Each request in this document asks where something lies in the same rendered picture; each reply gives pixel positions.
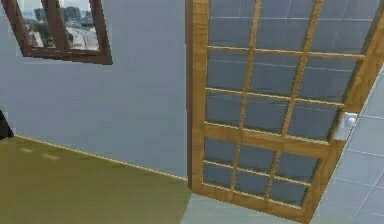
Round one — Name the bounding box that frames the wooden glass paned door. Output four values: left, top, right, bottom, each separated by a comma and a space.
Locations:
185, 0, 384, 224

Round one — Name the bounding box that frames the silver round door knob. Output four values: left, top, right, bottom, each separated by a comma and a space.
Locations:
333, 111, 359, 142

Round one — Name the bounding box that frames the brown framed window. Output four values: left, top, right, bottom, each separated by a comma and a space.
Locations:
1, 0, 114, 66

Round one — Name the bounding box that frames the black object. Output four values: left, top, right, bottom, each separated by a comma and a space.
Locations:
0, 109, 15, 141

